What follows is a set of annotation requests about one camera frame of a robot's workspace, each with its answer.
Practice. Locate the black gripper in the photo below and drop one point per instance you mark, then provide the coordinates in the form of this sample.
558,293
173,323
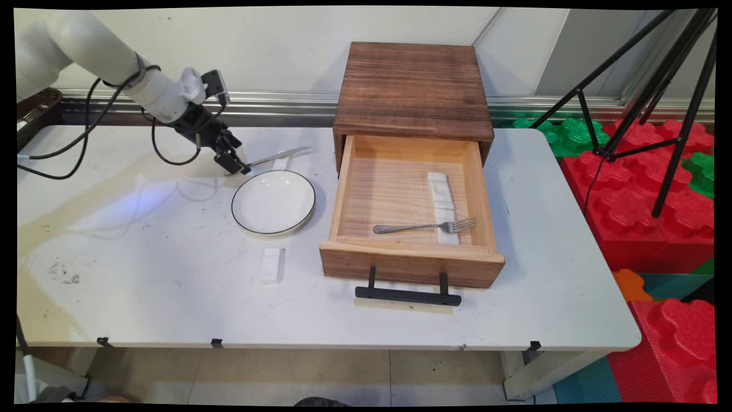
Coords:
197,121

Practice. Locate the silver metal knife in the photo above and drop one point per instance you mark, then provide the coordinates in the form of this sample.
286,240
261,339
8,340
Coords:
280,155

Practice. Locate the silver metal fork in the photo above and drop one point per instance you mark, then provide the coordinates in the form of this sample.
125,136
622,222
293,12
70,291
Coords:
423,226

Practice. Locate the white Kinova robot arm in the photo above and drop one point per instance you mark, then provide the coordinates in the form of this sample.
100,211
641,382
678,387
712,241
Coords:
86,48

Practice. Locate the small white cutlery rest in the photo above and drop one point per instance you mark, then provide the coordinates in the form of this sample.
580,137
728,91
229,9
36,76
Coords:
280,165
271,264

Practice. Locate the white plate with black rim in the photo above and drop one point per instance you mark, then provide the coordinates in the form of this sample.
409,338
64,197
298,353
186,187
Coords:
273,203

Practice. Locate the dark wooden drawer cabinet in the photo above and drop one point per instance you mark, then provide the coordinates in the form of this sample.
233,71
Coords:
414,86

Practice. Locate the light wooden drawer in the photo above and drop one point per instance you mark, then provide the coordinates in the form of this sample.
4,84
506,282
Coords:
409,263

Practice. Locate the long white cutlery rest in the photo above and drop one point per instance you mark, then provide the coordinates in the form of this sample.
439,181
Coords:
443,200

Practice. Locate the green foam block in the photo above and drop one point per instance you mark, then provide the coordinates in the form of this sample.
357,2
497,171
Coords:
702,171
563,134

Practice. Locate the white table leg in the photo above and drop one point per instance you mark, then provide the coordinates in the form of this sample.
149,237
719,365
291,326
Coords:
537,375

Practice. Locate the large red foam block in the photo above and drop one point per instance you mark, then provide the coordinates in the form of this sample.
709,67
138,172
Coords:
629,217

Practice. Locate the orange foam block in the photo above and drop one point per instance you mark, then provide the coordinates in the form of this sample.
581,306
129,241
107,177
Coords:
630,284

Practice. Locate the teal foam mat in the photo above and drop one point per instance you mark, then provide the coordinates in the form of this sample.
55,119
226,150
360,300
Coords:
589,382

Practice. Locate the black tripod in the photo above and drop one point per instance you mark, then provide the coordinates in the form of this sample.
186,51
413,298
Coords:
683,137

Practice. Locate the aluminium wall rail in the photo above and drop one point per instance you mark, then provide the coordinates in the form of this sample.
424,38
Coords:
274,106

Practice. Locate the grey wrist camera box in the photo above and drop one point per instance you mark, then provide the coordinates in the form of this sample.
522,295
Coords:
215,86

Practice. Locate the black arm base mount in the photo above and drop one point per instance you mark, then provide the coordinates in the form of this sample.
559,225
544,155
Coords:
37,109

